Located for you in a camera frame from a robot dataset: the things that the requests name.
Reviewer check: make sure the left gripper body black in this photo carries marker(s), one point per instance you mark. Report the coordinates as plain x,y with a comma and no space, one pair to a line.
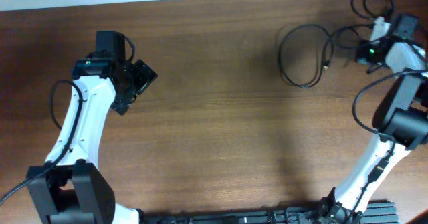
139,79

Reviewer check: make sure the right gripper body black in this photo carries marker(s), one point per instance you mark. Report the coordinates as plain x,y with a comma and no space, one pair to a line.
372,54

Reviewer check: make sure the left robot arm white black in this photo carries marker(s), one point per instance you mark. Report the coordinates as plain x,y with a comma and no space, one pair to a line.
68,187

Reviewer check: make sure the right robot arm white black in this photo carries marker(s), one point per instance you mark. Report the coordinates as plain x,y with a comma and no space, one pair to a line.
399,124

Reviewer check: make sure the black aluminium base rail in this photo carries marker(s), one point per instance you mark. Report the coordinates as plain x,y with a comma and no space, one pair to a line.
376,213

